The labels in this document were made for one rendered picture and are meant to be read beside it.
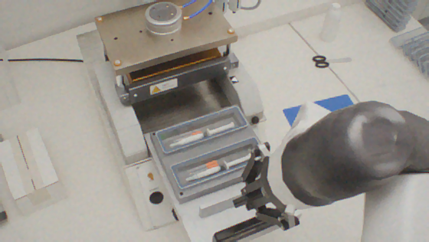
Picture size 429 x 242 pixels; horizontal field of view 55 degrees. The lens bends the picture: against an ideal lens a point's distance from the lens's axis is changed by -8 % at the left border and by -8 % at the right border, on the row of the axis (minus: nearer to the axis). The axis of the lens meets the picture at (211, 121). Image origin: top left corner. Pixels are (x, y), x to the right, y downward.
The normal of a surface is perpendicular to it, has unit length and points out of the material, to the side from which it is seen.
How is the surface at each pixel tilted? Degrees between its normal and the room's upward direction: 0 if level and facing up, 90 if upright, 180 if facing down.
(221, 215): 0
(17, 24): 90
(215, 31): 0
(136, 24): 0
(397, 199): 43
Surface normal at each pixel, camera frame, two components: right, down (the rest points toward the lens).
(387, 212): -0.63, -0.34
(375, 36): 0.04, -0.61
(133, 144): 0.29, 0.02
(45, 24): 0.46, 0.72
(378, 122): 0.05, -0.32
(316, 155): -0.96, -0.08
